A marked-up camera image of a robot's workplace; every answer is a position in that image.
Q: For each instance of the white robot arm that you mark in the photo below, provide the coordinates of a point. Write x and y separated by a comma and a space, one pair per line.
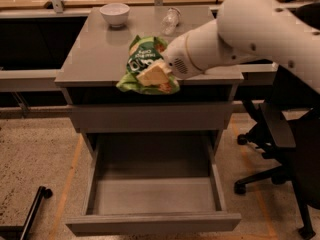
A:
244, 30

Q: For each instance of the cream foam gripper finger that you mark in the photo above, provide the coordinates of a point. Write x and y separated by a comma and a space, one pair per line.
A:
157, 73

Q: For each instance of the green rice chip bag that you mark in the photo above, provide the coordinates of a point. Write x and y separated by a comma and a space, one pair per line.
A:
143, 51

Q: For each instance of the black wheeled stand base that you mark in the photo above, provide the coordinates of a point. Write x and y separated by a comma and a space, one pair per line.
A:
22, 232

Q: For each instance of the closed grey drawer front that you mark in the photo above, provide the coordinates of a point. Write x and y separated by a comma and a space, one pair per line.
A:
120, 118

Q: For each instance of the black office chair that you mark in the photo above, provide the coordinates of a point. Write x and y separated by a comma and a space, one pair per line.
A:
287, 129

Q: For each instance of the white ceramic bowl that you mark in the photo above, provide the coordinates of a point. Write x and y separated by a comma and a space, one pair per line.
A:
115, 14

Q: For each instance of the grey drawer cabinet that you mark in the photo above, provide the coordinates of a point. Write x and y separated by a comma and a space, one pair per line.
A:
97, 62

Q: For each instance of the open grey drawer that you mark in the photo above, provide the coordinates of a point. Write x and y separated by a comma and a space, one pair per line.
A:
153, 183

